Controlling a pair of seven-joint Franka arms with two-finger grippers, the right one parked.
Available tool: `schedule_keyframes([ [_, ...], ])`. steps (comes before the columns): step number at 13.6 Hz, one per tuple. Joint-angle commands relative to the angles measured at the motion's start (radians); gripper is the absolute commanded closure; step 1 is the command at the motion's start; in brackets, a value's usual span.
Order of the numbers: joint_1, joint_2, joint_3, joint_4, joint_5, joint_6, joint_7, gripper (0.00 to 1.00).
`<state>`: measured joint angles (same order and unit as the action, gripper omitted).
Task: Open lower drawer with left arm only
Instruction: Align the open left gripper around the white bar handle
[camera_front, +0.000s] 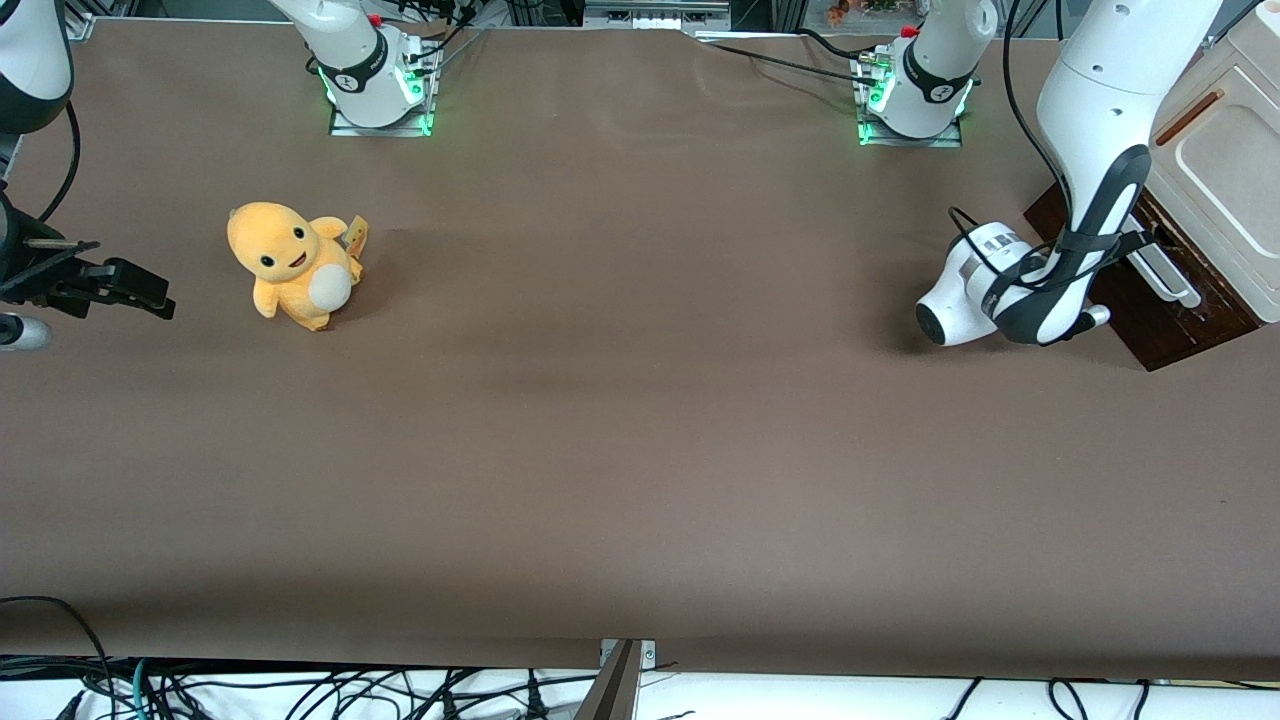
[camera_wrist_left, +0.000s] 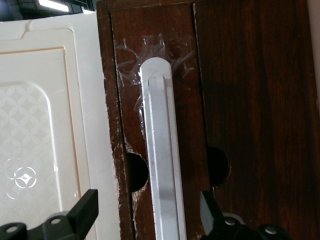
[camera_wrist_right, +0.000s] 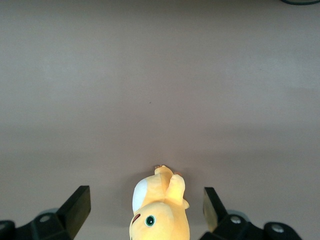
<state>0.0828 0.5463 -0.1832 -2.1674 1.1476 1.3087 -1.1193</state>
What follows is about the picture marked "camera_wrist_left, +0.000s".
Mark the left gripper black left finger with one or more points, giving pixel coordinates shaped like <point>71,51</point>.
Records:
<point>70,225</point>

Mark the clear adhesive tape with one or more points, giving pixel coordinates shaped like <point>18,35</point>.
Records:
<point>150,47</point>

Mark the cream plastic storage box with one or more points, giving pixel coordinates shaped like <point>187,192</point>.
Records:
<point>37,100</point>

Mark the dark wooden board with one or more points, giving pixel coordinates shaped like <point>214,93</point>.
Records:
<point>105,50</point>

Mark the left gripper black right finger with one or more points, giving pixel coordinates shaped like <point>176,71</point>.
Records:
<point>225,230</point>

